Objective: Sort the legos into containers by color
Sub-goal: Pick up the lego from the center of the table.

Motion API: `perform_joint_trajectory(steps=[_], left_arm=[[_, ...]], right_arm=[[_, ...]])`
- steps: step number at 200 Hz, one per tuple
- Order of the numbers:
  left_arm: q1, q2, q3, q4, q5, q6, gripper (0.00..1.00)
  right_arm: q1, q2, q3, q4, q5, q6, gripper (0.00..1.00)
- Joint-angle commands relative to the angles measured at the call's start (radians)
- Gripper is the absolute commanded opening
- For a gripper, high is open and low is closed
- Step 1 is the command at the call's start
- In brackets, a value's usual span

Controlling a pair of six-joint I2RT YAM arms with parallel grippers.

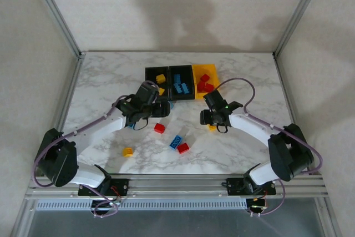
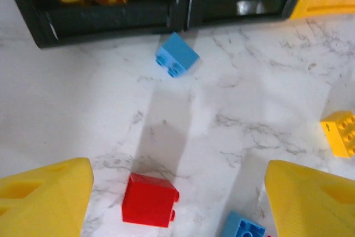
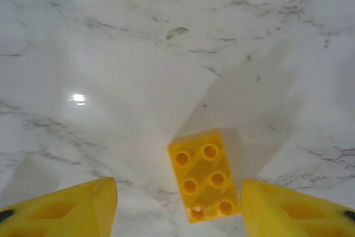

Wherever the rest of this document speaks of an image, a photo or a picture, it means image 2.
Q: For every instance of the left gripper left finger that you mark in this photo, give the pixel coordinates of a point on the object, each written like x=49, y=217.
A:
x=41, y=206

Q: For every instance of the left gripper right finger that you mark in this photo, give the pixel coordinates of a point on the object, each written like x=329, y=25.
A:
x=313, y=209

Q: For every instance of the long blue lego brick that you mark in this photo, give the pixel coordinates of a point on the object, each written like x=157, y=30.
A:
x=238, y=227

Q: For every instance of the red lego brick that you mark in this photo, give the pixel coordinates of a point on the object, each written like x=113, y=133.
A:
x=149, y=201

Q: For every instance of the small blue lego brick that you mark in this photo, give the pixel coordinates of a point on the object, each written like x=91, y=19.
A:
x=180, y=49

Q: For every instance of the black plastic bin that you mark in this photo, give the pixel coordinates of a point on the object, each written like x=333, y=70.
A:
x=111, y=16
x=210, y=17

